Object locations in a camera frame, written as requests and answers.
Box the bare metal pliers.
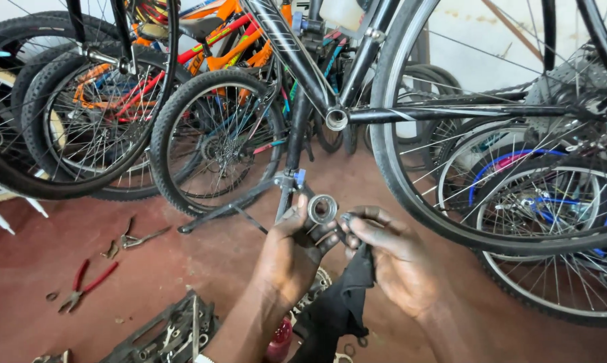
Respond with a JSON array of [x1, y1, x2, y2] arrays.
[[120, 217, 172, 250]]

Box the black bicycle repair stand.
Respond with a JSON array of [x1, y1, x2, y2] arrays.
[[177, 88, 335, 236]]

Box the small knobby-tyre bicycle wheel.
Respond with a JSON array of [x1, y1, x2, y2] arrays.
[[149, 69, 288, 218]]

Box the white plastic bottle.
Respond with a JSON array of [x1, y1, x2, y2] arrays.
[[319, 0, 365, 32]]

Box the person's right hand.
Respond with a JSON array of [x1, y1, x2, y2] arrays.
[[341, 204, 451, 319]]

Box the metal bearing cup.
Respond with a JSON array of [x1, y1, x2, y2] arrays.
[[307, 194, 339, 226]]

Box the metal tool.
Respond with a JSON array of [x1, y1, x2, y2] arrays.
[[31, 349, 73, 363]]

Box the toothed metal chainring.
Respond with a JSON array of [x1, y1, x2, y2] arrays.
[[289, 266, 333, 317]]

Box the black tool tray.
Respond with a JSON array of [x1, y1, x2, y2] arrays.
[[98, 289, 219, 363]]

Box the thin-tyre bicycle wheel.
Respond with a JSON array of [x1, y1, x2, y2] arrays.
[[370, 0, 607, 257], [0, 0, 181, 201]]

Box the white metal frame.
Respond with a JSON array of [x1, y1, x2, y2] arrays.
[[0, 170, 50, 236]]

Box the red-handled pliers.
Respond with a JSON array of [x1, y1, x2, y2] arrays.
[[57, 259, 120, 315]]

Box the black bicycle frame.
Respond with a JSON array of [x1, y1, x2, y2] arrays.
[[64, 0, 607, 133]]

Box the person's left hand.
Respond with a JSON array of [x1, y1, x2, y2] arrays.
[[252, 194, 342, 309]]

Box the bicycle wheel with blue frame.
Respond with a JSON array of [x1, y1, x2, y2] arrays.
[[462, 151, 607, 329]]

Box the red plastic container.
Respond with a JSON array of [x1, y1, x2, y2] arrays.
[[266, 317, 294, 363]]

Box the group of parked bicycles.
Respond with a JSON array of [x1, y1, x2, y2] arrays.
[[0, 0, 465, 202]]

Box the small dark washer rings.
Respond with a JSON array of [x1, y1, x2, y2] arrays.
[[343, 336, 368, 358]]

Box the bicycle gear cassette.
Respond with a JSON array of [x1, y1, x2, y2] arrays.
[[524, 48, 607, 134]]

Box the black cloth rag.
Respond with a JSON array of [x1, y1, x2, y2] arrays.
[[287, 241, 378, 363]]

